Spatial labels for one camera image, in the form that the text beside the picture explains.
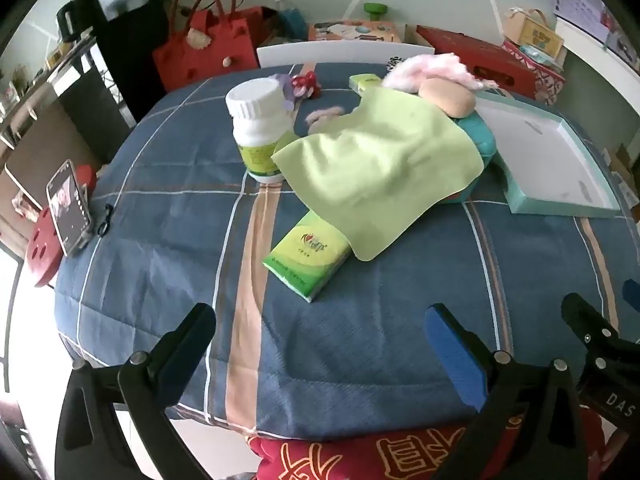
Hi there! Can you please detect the red plastic stool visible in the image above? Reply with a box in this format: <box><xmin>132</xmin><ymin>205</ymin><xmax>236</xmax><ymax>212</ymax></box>
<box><xmin>25</xmin><ymin>164</ymin><xmax>98</xmax><ymax>288</ymax></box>

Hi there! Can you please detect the teal shallow cardboard box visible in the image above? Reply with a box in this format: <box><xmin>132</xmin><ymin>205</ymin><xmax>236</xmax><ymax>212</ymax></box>
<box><xmin>472</xmin><ymin>91</ymin><xmax>621</xmax><ymax>218</ymax></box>

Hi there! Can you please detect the light green cloth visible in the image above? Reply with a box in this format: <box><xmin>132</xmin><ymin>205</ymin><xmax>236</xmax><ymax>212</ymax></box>
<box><xmin>270</xmin><ymin>87</ymin><xmax>485</xmax><ymax>262</ymax></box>

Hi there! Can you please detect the red cardboard box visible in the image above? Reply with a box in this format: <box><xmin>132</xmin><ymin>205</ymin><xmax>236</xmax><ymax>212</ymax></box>
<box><xmin>416</xmin><ymin>25</ymin><xmax>537</xmax><ymax>98</ymax></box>

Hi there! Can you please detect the white pill bottle green label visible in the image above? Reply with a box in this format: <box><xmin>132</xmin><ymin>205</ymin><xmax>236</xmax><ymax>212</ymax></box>
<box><xmin>225</xmin><ymin>80</ymin><xmax>293</xmax><ymax>185</ymax></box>

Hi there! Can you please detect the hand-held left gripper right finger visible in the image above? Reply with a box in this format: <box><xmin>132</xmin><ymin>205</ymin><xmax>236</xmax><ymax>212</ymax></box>
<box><xmin>424</xmin><ymin>303</ymin><xmax>598</xmax><ymax>480</ymax></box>

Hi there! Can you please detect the red patterned tin box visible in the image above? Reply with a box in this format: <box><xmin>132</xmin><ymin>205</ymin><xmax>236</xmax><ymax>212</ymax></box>
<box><xmin>501</xmin><ymin>40</ymin><xmax>566</xmax><ymax>106</ymax></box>

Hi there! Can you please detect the red pink chenille bow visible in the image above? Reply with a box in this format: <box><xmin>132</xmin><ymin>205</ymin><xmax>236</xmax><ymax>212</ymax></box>
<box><xmin>292</xmin><ymin>72</ymin><xmax>321</xmax><ymax>98</ymax></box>

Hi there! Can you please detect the blue plaid blanket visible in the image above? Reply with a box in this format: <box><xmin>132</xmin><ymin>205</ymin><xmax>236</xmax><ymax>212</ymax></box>
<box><xmin>54</xmin><ymin>62</ymin><xmax>640</xmax><ymax>441</ymax></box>

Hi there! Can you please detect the smartphone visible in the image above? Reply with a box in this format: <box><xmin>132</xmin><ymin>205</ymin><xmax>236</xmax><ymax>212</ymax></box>
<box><xmin>46</xmin><ymin>159</ymin><xmax>95</xmax><ymax>257</ymax></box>

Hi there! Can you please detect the black cabinet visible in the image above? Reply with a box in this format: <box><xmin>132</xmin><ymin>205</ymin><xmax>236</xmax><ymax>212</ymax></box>
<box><xmin>55</xmin><ymin>0</ymin><xmax>161</xmax><ymax>126</ymax></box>

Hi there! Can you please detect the green tissue packet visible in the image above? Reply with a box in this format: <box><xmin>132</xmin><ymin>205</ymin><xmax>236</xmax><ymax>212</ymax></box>
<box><xmin>262</xmin><ymin>209</ymin><xmax>351</xmax><ymax>304</ymax></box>
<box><xmin>348</xmin><ymin>74</ymin><xmax>388</xmax><ymax>97</ymax></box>

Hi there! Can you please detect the light blue plastic packet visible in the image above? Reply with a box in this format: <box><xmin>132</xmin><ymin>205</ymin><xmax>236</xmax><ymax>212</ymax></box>
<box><xmin>519</xmin><ymin>44</ymin><xmax>561</xmax><ymax>66</ymax></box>

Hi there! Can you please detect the white curved desk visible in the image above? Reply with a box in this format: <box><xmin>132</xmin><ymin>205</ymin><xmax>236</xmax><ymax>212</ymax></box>
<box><xmin>552</xmin><ymin>15</ymin><xmax>640</xmax><ymax>111</ymax></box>

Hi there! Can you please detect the white bed board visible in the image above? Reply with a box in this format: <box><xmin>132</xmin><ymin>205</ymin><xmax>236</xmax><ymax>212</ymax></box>
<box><xmin>256</xmin><ymin>40</ymin><xmax>436</xmax><ymax>68</ymax></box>

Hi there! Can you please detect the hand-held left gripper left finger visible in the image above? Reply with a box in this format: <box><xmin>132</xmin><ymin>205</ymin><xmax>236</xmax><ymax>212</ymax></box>
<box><xmin>54</xmin><ymin>303</ymin><xmax>217</xmax><ymax>480</ymax></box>

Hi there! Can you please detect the orange toy box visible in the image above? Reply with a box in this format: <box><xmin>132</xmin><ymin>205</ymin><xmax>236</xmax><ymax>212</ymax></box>
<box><xmin>307</xmin><ymin>20</ymin><xmax>403</xmax><ymax>45</ymax></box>

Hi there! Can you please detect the beige carry box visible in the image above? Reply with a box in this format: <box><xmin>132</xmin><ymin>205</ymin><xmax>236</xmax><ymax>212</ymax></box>
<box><xmin>502</xmin><ymin>7</ymin><xmax>565</xmax><ymax>56</ymax></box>

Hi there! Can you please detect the red tote bag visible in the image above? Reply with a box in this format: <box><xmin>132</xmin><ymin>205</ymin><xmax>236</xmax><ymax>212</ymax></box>
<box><xmin>152</xmin><ymin>0</ymin><xmax>261</xmax><ymax>93</ymax></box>

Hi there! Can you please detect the blue pump bottle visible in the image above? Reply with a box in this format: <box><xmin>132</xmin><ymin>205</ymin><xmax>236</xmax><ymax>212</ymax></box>
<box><xmin>274</xmin><ymin>0</ymin><xmax>308</xmax><ymax>41</ymax></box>

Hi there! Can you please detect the red cloth gold print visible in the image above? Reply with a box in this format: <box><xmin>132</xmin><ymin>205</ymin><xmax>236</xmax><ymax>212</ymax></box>
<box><xmin>247</xmin><ymin>410</ymin><xmax>621</xmax><ymax>480</ymax></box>

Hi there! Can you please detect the brown wooden cabinet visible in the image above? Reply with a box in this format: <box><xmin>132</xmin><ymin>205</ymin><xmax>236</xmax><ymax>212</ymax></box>
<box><xmin>0</xmin><ymin>40</ymin><xmax>131</xmax><ymax>261</ymax></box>

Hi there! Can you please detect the purple thin cloth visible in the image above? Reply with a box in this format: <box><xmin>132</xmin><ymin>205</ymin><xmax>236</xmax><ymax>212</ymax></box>
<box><xmin>272</xmin><ymin>74</ymin><xmax>301</xmax><ymax>111</ymax></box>

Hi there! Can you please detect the pink fluffy cloth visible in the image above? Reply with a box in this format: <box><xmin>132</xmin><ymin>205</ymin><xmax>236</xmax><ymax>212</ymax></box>
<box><xmin>382</xmin><ymin>53</ymin><xmax>481</xmax><ymax>93</ymax></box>

